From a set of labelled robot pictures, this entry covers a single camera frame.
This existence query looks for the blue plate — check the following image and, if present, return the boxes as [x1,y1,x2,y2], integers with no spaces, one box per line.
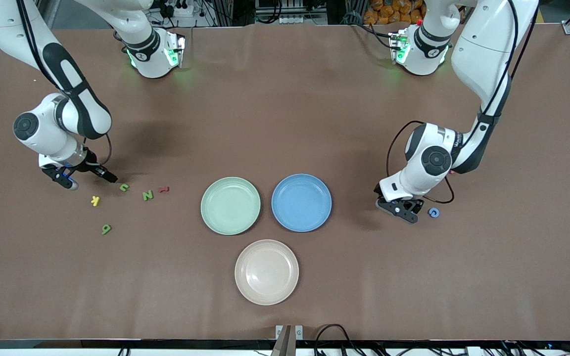
[271,174,333,233]

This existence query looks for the brown table cover sheet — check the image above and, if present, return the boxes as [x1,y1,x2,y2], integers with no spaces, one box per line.
[0,24,570,342]

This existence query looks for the light green plate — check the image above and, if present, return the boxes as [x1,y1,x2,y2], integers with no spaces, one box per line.
[200,177,261,236]

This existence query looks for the beige plate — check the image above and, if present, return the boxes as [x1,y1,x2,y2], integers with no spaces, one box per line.
[235,239,299,306]

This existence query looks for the white power strip with plugs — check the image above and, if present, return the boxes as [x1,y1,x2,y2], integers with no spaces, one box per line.
[159,0,201,18]

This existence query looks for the orange packets pile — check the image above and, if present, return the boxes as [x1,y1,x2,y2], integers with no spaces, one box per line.
[363,0,427,25]

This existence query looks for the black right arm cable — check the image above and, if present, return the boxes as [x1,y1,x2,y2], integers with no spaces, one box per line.
[15,0,113,168]

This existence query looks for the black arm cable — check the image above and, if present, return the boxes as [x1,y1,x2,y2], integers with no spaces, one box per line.
[386,0,538,179]
[15,0,113,168]

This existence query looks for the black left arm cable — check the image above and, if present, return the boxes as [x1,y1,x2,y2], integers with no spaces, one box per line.
[386,0,538,179]

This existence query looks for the black cable loop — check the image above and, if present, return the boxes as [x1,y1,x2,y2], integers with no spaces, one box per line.
[313,324,352,356]

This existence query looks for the black floor cables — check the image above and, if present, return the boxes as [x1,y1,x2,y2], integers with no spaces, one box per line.
[500,331,570,356]

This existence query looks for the grey metal camera mount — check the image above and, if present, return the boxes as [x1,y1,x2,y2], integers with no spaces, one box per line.
[271,324,304,356]

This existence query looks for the black cable bundle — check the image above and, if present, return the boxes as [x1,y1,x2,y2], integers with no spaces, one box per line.
[254,0,283,24]

